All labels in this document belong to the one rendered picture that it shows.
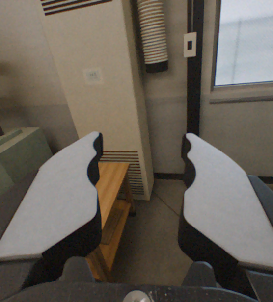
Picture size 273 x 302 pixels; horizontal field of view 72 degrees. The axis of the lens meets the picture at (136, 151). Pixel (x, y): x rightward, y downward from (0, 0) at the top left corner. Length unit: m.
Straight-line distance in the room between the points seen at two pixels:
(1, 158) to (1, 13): 1.10
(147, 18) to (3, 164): 1.41
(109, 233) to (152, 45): 1.24
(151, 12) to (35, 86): 1.20
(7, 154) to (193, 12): 1.60
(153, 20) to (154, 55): 0.18
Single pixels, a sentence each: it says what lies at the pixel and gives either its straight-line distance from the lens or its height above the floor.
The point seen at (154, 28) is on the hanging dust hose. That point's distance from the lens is 1.32.
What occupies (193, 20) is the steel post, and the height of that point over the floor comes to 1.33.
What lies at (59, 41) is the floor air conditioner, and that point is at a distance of 1.41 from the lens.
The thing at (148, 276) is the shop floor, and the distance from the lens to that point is 1.43.
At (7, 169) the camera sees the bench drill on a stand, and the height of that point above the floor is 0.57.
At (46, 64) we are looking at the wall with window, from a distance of 1.87.
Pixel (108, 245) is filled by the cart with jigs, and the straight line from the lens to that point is 1.36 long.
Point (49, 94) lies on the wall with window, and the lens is 1.95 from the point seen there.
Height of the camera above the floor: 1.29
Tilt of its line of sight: 31 degrees down
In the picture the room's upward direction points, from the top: 9 degrees counter-clockwise
